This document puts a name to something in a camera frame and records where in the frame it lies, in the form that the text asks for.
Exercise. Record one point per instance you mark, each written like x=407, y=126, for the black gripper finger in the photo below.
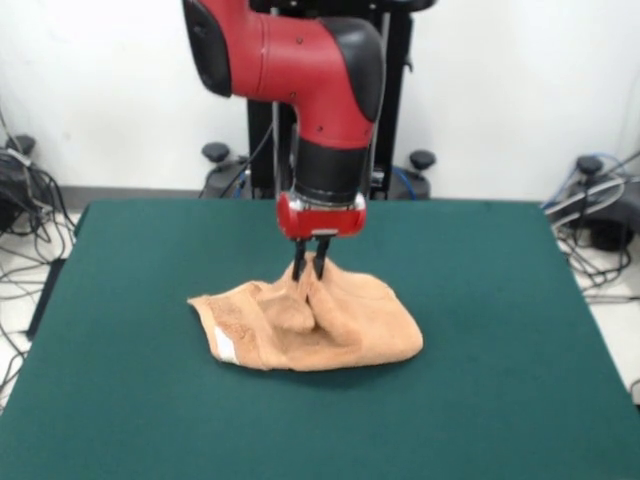
x=321, y=260
x=300, y=260

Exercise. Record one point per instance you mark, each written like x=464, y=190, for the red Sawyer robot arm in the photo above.
x=300, y=60

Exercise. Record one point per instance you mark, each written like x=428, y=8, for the black pedestal foot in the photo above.
x=20, y=142
x=589, y=165

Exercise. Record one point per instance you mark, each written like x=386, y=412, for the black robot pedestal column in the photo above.
x=400, y=100

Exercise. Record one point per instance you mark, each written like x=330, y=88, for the black pedestal leg with knob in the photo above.
x=216, y=151
x=422, y=159

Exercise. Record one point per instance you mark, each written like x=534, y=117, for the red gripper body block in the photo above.
x=325, y=222

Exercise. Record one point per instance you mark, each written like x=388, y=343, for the dark green table cloth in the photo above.
x=150, y=400

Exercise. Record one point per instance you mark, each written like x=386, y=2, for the tan terry towel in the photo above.
x=360, y=325

